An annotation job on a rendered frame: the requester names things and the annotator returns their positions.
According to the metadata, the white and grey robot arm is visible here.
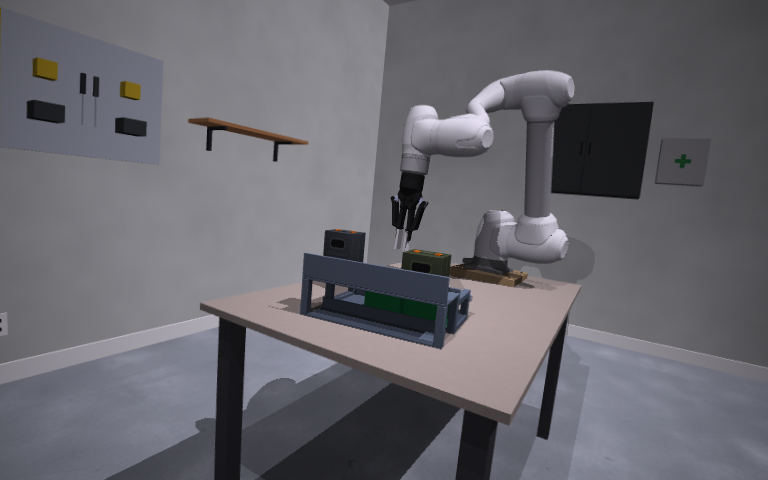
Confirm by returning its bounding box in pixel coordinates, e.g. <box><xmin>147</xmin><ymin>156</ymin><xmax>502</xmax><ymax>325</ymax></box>
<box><xmin>400</xmin><ymin>70</ymin><xmax>575</xmax><ymax>275</ymax></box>

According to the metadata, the olive green case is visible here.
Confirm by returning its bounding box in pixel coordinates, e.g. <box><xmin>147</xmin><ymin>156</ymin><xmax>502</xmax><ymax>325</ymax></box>
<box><xmin>401</xmin><ymin>249</ymin><xmax>451</xmax><ymax>277</ymax></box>

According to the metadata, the dark grey metal shelf rack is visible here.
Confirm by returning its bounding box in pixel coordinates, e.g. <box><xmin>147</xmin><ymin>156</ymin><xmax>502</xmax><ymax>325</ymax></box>
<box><xmin>300</xmin><ymin>253</ymin><xmax>473</xmax><ymax>349</ymax></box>

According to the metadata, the black tool case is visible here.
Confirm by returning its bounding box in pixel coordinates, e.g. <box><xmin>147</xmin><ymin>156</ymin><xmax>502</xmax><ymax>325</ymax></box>
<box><xmin>323</xmin><ymin>229</ymin><xmax>366</xmax><ymax>262</ymax></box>

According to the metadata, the green open-front bin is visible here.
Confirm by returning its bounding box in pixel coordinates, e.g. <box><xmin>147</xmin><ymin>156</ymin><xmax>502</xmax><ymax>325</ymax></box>
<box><xmin>364</xmin><ymin>291</ymin><xmax>405</xmax><ymax>314</ymax></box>
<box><xmin>404</xmin><ymin>299</ymin><xmax>437</xmax><ymax>321</ymax></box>

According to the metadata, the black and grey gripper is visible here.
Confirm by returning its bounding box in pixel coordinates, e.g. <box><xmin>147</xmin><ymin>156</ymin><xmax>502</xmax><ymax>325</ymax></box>
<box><xmin>391</xmin><ymin>172</ymin><xmax>428</xmax><ymax>251</ymax></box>

